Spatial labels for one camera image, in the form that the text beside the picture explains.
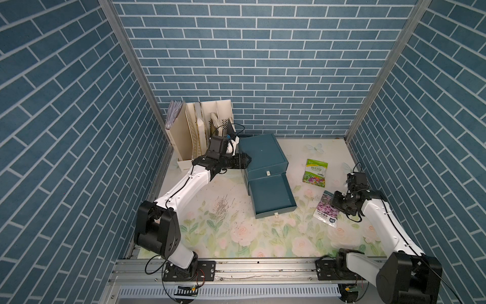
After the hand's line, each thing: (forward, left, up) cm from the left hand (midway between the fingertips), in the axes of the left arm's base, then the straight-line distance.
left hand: (249, 160), depth 84 cm
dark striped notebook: (+28, +12, -4) cm, 31 cm away
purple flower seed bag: (-15, -37, -19) cm, 44 cm away
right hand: (-15, -39, -12) cm, 44 cm away
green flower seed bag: (+8, -37, -20) cm, 43 cm away
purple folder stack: (+25, +38, +9) cm, 46 cm away
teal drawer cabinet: (-6, -8, -3) cm, 10 cm away
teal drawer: (-12, -11, -11) cm, 19 cm away
